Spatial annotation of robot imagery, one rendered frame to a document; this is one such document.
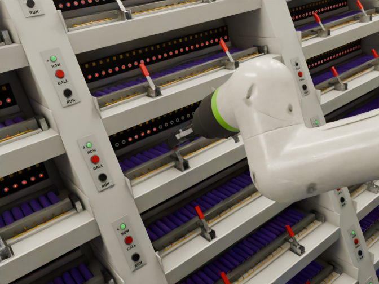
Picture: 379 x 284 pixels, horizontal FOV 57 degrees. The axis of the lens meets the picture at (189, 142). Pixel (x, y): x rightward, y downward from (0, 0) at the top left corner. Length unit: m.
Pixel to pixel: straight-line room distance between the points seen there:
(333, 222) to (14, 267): 0.94
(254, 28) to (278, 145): 0.72
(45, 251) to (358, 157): 0.60
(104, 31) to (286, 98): 0.48
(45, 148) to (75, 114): 0.09
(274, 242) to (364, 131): 0.73
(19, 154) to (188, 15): 0.54
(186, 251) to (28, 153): 0.44
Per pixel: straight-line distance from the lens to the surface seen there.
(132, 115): 0.84
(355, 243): 1.34
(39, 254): 0.80
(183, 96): 0.91
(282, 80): 0.55
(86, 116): 0.80
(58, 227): 0.82
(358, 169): 0.51
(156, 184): 0.86
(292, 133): 0.54
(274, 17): 1.18
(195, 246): 0.94
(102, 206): 0.81
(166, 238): 0.94
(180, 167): 0.90
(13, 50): 0.82
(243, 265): 1.10
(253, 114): 0.54
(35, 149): 0.78
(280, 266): 1.13
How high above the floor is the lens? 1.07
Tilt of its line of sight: 6 degrees down
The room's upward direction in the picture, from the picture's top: 21 degrees counter-clockwise
